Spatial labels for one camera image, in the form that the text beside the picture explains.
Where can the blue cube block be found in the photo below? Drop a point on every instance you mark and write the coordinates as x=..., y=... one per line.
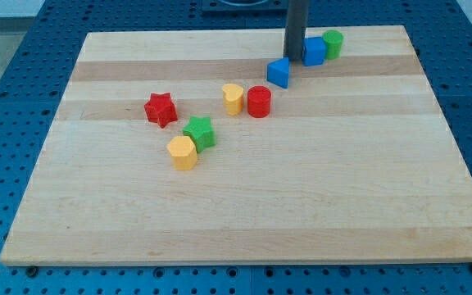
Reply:
x=313, y=51

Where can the green star block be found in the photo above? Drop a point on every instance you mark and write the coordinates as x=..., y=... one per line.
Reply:
x=200, y=130

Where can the yellow hexagon block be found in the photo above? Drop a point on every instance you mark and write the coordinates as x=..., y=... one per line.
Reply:
x=183, y=152

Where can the red cylinder block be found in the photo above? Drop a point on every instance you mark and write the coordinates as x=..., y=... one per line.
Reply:
x=259, y=101

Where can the light wooden board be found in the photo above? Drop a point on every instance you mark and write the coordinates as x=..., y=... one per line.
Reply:
x=355, y=164

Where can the red star block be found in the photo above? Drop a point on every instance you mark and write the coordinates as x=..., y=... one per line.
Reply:
x=160, y=109

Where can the blue triangle block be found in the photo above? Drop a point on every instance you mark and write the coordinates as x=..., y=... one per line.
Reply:
x=277, y=72

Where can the green cylinder block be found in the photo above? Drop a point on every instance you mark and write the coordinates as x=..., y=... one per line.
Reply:
x=333, y=41

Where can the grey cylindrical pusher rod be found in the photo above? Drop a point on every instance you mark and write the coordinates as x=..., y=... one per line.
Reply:
x=295, y=28

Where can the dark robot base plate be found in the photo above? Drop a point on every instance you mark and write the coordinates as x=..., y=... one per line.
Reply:
x=243, y=6

